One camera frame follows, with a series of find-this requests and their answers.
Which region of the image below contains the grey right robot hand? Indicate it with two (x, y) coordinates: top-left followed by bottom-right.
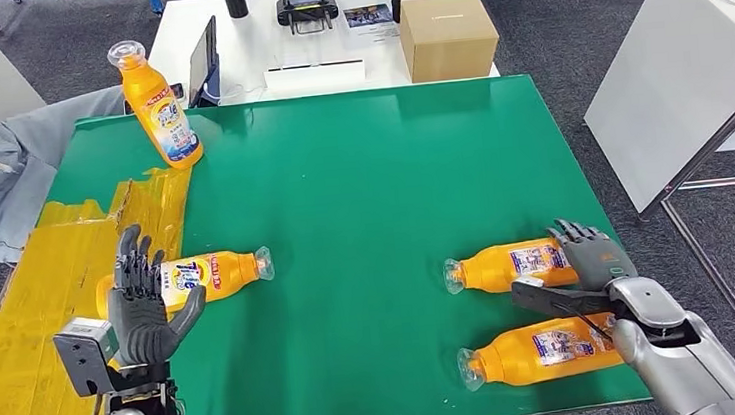
(544, 212), (642, 298)

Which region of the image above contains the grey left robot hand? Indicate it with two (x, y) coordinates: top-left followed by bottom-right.
(99, 218), (214, 371)

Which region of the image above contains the orange detergent bottle clear cap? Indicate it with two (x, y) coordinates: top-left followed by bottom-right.
(454, 311), (628, 395)
(440, 235), (582, 299)
(92, 245), (280, 322)
(105, 34), (208, 178)

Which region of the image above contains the yellow taped cardboard sheet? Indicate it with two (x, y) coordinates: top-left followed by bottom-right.
(0, 163), (215, 415)

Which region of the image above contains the large white table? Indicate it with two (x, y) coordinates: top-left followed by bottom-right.
(573, 0), (735, 220)

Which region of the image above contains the black smartphone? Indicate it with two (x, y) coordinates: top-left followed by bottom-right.
(122, 82), (188, 116)

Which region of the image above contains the black tablet on stand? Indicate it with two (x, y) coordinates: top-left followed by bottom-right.
(180, 15), (225, 110)

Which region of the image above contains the brown cardboard box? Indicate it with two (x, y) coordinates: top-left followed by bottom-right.
(396, 0), (505, 87)

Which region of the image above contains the white desk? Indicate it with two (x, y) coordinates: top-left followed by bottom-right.
(143, 0), (501, 113)

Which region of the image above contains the long white box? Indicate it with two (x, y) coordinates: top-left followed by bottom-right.
(262, 58), (368, 99)

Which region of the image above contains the printed brochure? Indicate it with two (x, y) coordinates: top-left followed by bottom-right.
(342, 1), (402, 45)

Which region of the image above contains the black handheld controller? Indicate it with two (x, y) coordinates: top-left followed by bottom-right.
(275, 0), (341, 39)

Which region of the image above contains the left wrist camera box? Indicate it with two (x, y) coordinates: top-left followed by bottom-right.
(51, 314), (125, 401)

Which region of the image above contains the metal table frame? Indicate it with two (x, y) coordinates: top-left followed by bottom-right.
(627, 83), (735, 408)

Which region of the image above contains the white charging cable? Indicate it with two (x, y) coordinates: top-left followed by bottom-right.
(215, 75), (268, 106)

